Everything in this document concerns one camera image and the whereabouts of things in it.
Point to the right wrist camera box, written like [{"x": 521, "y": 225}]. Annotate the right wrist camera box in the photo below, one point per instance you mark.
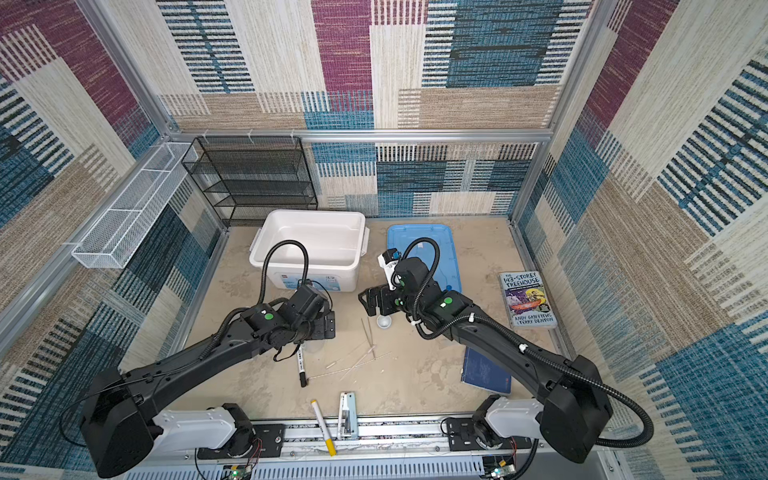
[{"x": 388, "y": 261}]

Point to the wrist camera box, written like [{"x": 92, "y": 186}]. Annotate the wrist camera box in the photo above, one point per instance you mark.
[
  {"x": 309, "y": 301},
  {"x": 388, "y": 261}
]

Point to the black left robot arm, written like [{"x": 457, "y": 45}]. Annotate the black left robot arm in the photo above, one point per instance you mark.
[{"x": 121, "y": 420}]

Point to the white wire mesh basket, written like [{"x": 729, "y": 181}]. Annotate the white wire mesh basket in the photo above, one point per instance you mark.
[{"x": 117, "y": 234}]

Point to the small white ceramic dish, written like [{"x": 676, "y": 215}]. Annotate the small white ceramic dish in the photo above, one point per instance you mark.
[{"x": 384, "y": 322}]

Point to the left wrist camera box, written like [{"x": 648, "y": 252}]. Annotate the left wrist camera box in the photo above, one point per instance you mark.
[{"x": 309, "y": 301}]

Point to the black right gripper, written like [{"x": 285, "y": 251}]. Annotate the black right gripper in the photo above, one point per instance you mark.
[{"x": 386, "y": 307}]

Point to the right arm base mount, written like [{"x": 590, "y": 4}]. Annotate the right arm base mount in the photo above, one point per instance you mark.
[{"x": 475, "y": 433}]

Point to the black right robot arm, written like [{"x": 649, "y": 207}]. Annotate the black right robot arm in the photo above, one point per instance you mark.
[{"x": 574, "y": 410}]

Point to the dark blue book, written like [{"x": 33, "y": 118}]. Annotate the dark blue book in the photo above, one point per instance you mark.
[{"x": 479, "y": 372}]

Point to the colourful treehouse book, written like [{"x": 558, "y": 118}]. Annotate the colourful treehouse book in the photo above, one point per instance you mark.
[{"x": 526, "y": 299}]

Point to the metal clamp bracket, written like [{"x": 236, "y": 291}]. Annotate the metal clamp bracket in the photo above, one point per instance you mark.
[{"x": 347, "y": 419}]

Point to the white plastic storage bin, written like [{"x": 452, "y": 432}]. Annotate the white plastic storage bin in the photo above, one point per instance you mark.
[{"x": 335, "y": 241}]

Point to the white yellow marker pen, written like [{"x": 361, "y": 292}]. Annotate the white yellow marker pen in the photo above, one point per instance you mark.
[{"x": 325, "y": 432}]

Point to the clear glass stirring rod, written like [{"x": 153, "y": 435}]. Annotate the clear glass stirring rod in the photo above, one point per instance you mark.
[{"x": 349, "y": 369}]

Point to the black wire mesh shelf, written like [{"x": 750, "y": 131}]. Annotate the black wire mesh shelf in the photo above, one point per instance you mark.
[{"x": 244, "y": 179}]

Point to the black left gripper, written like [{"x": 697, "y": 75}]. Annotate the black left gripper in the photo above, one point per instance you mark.
[{"x": 322, "y": 331}]

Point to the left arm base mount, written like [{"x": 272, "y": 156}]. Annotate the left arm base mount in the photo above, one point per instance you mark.
[{"x": 248, "y": 441}]

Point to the black marker pen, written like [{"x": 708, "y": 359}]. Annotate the black marker pen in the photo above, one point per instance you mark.
[{"x": 301, "y": 368}]

